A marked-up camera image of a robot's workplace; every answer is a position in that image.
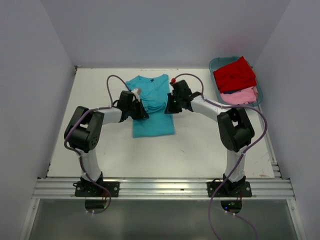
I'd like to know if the turquoise t shirt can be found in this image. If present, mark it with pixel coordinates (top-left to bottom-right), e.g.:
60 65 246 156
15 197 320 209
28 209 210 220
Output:
126 74 175 138

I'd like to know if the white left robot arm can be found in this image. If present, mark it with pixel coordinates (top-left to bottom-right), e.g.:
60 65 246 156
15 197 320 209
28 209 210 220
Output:
64 88 149 197

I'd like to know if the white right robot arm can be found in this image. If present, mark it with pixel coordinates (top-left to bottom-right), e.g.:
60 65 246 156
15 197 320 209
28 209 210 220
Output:
164 78 255 197

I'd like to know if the red t shirt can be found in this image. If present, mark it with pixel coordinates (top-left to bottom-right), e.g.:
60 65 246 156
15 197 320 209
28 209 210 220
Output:
213 56 257 93

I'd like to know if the pink t shirt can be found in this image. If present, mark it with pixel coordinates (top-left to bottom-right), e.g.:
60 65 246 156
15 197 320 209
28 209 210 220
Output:
220 86 259 105

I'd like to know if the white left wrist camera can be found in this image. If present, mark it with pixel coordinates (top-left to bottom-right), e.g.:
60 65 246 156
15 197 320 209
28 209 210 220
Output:
131 88 142 99

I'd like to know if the aluminium mounting rail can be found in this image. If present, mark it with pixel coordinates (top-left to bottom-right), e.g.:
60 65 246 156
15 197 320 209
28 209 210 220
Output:
32 163 295 200

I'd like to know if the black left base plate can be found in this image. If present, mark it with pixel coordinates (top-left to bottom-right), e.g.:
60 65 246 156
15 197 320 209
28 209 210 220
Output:
73 181 120 198

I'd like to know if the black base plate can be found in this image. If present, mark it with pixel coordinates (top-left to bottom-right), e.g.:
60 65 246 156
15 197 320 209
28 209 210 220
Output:
206 181 253 198
73 181 120 198

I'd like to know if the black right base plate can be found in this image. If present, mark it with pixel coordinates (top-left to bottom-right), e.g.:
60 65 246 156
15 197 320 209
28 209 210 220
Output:
206 181 253 198

